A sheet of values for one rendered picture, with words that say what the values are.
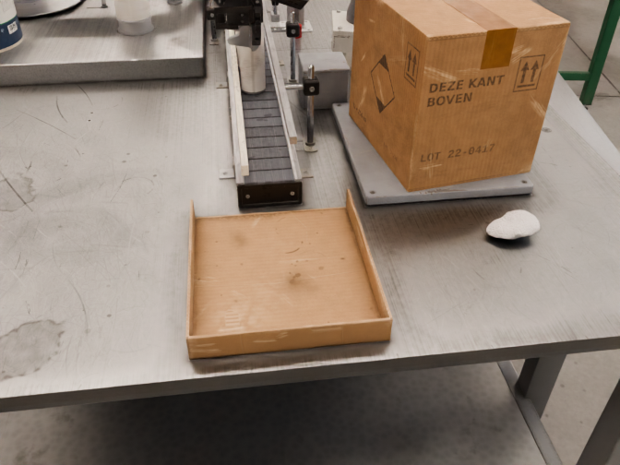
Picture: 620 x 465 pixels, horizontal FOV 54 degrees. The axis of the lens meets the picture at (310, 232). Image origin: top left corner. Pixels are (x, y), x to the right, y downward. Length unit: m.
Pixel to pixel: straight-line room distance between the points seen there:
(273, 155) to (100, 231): 0.32
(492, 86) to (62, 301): 0.72
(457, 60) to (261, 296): 0.45
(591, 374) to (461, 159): 1.11
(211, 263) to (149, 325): 0.14
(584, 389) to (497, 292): 1.09
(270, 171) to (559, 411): 1.18
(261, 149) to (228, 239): 0.21
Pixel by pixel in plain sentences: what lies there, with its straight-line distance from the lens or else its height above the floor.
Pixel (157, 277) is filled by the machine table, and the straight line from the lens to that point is 0.92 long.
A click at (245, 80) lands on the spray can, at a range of 1.29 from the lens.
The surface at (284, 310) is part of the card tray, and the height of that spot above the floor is 0.83.
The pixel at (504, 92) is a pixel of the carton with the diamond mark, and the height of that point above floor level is 1.02.
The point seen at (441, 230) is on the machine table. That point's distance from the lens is 1.01.
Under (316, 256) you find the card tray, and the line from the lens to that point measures 0.92.
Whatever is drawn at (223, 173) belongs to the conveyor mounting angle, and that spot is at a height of 0.83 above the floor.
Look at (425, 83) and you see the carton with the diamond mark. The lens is 0.95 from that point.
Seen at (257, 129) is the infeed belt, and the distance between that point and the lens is 1.16.
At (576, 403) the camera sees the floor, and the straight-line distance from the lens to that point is 1.94.
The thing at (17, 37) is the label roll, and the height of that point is 0.90.
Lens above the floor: 1.43
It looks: 38 degrees down
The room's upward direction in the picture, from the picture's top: 1 degrees clockwise
